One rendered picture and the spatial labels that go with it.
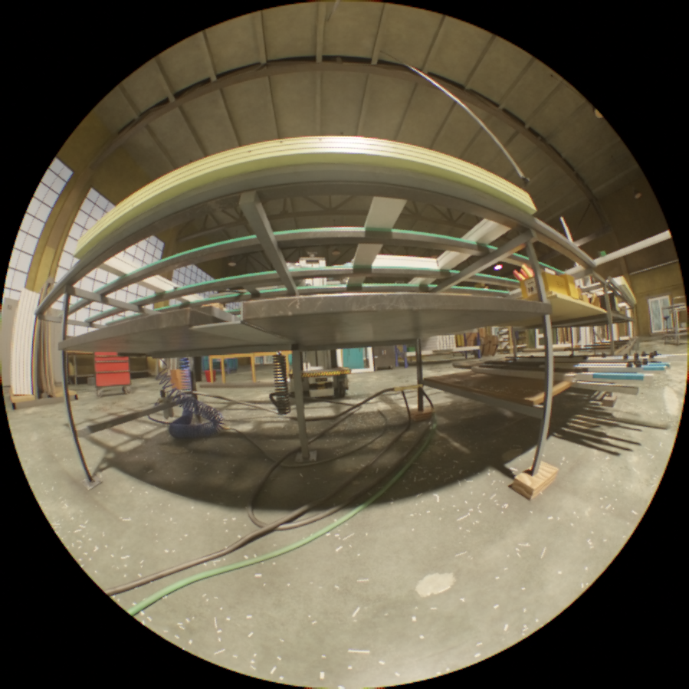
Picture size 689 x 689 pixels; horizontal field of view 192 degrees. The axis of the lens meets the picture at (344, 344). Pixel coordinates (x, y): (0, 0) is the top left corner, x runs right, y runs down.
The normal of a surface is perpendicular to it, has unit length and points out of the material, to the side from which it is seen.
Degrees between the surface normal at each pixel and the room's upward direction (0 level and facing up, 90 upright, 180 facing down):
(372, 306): 90
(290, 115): 180
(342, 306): 90
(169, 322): 90
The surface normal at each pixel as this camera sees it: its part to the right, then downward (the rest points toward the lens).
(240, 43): 0.07, 1.00
